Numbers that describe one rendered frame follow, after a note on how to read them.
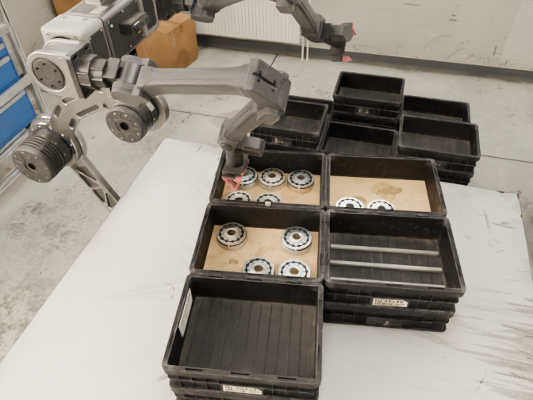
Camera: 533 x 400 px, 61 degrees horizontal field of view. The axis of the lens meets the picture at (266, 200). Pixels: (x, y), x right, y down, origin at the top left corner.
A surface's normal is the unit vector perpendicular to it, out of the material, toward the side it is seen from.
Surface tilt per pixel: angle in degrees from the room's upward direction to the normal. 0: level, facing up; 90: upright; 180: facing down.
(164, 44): 90
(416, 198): 0
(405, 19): 90
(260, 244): 0
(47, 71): 90
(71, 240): 0
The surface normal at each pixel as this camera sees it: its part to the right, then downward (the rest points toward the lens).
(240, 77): -0.40, -0.27
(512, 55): -0.27, 0.67
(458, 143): -0.02, -0.72
